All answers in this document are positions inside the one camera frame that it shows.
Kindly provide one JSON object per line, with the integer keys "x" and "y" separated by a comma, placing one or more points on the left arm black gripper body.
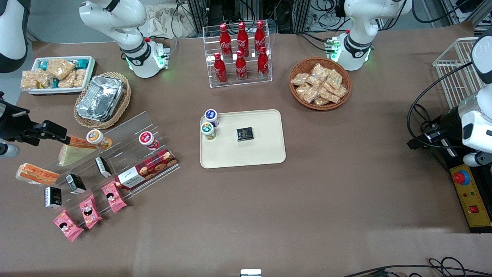
{"x": 447, "y": 124}

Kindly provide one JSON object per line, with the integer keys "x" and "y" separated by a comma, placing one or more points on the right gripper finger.
{"x": 55, "y": 130}
{"x": 30, "y": 139}

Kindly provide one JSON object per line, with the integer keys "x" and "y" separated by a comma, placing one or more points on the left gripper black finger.
{"x": 415, "y": 144}

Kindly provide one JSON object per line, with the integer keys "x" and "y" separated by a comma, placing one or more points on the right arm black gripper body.
{"x": 14, "y": 124}

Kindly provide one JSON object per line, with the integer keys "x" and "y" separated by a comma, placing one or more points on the long sandwich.
{"x": 38, "y": 174}

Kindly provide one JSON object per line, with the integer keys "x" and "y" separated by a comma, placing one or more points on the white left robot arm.
{"x": 361, "y": 23}

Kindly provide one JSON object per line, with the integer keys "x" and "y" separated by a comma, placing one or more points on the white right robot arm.
{"x": 115, "y": 19}

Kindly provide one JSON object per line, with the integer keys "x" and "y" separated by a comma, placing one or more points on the triangular wrapped sandwich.
{"x": 73, "y": 154}

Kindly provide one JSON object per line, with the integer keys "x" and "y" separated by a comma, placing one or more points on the beige plastic tray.
{"x": 265, "y": 154}

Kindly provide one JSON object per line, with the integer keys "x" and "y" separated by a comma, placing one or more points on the orange lid cup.
{"x": 98, "y": 138}

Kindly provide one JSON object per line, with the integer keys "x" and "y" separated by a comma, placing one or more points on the clear wrapped rice cracker pack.
{"x": 79, "y": 77}
{"x": 45, "y": 79}
{"x": 334, "y": 78}
{"x": 60, "y": 68}
{"x": 306, "y": 93}
{"x": 67, "y": 80}
{"x": 321, "y": 101}
{"x": 29, "y": 80}
{"x": 340, "y": 91}
{"x": 314, "y": 81}
{"x": 329, "y": 95}
{"x": 300, "y": 79}
{"x": 319, "y": 70}

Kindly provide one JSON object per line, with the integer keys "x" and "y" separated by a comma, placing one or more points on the stacked aluminium foil containers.
{"x": 100, "y": 98}

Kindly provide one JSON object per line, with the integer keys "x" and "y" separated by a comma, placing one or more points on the small black box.
{"x": 75, "y": 183}
{"x": 244, "y": 134}
{"x": 103, "y": 166}
{"x": 53, "y": 197}

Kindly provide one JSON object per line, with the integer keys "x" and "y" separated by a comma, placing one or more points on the teal snack packet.
{"x": 42, "y": 65}
{"x": 82, "y": 63}

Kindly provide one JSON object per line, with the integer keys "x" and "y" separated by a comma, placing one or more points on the white rectangular bin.
{"x": 90, "y": 73}

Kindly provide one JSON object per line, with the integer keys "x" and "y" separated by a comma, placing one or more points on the oval light wicker basket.
{"x": 119, "y": 109}

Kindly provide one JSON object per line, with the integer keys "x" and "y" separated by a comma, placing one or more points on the clear acrylic stepped display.
{"x": 127, "y": 127}

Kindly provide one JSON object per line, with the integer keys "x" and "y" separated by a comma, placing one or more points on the yellow emergency stop control box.
{"x": 474, "y": 200}

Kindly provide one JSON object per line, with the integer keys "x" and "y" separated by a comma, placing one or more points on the pink snack packet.
{"x": 113, "y": 196}
{"x": 90, "y": 211}
{"x": 67, "y": 225}

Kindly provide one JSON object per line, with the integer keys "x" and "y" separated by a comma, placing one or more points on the red lid cup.
{"x": 148, "y": 139}

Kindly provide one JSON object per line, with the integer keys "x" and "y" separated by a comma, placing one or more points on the red tartan cookie box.
{"x": 148, "y": 169}

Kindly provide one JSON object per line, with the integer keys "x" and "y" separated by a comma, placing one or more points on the round brown wicker basket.
{"x": 307, "y": 64}

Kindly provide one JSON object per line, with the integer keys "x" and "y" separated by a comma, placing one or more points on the green lid cup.
{"x": 208, "y": 130}

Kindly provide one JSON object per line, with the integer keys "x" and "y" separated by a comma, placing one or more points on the crumpled beige cloth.
{"x": 163, "y": 21}

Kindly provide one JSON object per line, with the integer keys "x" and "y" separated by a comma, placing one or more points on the blue lid cup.
{"x": 211, "y": 116}

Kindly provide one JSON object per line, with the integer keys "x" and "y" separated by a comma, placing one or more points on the red cola bottle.
{"x": 260, "y": 34}
{"x": 225, "y": 36}
{"x": 242, "y": 35}
{"x": 241, "y": 67}
{"x": 220, "y": 69}
{"x": 263, "y": 63}

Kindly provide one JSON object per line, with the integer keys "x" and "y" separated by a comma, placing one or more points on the clear acrylic bottle rack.
{"x": 248, "y": 82}

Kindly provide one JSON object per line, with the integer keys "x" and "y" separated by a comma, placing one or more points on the small white device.
{"x": 250, "y": 272}

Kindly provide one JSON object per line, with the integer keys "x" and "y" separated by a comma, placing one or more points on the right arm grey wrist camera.
{"x": 7, "y": 150}

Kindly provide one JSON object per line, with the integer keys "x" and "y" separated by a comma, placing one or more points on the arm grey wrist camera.
{"x": 476, "y": 159}
{"x": 7, "y": 150}

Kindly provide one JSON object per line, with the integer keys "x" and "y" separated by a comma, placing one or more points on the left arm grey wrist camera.
{"x": 476, "y": 159}

